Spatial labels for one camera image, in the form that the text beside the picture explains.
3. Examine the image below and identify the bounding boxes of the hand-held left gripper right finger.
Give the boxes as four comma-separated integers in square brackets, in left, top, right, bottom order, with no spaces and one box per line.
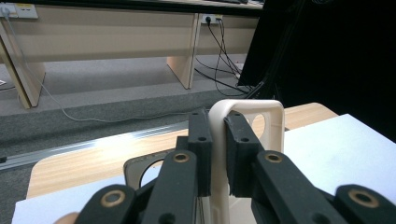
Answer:
[223,110,265,199]

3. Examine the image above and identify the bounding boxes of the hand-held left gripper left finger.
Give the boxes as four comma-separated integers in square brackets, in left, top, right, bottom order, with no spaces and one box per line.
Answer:
[176,107,214,198]

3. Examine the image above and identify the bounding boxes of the beige phone case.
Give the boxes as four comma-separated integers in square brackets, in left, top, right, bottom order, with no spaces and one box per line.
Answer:
[207,98,286,224]

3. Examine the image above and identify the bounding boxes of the grey phone stand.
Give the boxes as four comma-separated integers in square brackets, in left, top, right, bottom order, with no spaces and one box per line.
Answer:
[123,148,176,191]

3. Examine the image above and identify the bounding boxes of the white table mat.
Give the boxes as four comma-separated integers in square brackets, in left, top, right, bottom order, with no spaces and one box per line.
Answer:
[10,113,396,224]

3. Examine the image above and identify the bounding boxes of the black curtain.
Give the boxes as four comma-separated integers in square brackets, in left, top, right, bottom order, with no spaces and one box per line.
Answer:
[237,0,396,144]

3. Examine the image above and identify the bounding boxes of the long wooden bench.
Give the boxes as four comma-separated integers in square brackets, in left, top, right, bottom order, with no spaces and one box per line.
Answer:
[0,3,265,110]

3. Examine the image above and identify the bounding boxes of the black floor cables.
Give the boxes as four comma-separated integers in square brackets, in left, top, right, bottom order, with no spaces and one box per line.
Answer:
[193,17,251,98]

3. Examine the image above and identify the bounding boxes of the metal floor rail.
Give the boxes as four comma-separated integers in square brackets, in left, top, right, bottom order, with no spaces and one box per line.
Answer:
[0,119,191,173]

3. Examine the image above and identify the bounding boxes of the white wall socket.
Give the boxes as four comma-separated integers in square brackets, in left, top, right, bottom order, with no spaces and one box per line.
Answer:
[200,13,224,25]

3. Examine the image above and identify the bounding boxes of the white wall socket strip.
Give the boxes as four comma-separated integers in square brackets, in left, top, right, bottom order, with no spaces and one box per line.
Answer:
[0,3,39,21]

